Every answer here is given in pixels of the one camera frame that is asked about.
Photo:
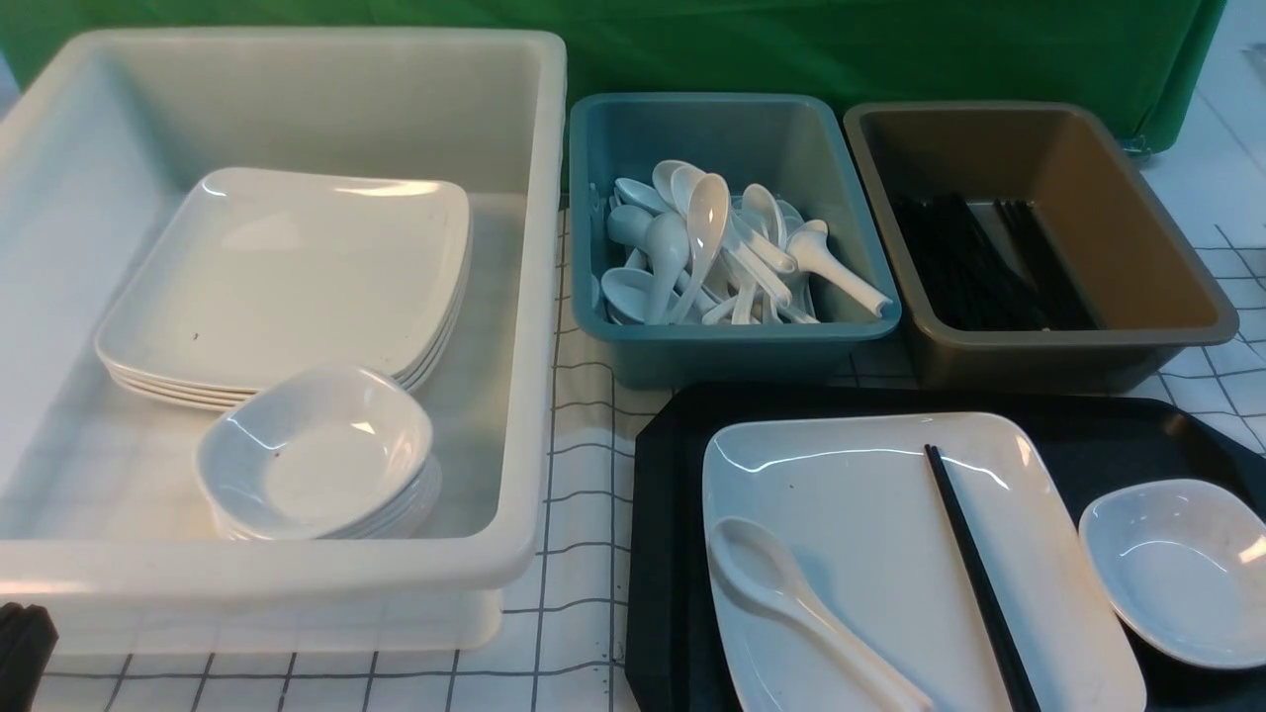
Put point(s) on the white ceramic soup spoon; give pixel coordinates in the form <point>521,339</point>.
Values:
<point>762,569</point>

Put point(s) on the white square rice plate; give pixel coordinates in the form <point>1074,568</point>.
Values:
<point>855,501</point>

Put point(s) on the black chopstick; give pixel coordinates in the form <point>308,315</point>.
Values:
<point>1021,695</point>

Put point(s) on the small white sauce bowl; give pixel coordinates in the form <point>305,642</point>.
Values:
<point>1183,563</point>

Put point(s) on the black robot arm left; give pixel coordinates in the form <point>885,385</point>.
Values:
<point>27,639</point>

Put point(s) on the white spoon bin left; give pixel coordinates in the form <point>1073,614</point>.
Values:
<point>668,251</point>

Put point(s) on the white spoon upright in bin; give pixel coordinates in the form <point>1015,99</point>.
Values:
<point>708,213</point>

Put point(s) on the white spoon at bin right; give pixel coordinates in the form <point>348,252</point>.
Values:
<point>808,246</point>

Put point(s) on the teal plastic bin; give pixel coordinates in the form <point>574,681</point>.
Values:
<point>793,145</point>

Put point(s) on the white checked tablecloth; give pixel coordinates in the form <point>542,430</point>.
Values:
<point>560,643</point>

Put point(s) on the stack of small white bowls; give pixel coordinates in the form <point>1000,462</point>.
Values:
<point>334,452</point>

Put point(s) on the pile of black chopsticks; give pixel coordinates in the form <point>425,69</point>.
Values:
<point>966,277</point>

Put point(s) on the large white plastic tub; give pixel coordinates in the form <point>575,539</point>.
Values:
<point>103,525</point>

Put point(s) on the stack of white square plates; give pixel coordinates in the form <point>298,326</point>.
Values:
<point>262,274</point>

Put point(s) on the brown plastic bin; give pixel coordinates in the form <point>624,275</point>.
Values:
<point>1128,259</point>

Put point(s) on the black serving tray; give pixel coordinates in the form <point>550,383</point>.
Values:
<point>1091,445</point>

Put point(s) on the green cloth backdrop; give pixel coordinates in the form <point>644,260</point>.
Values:
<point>1133,64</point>

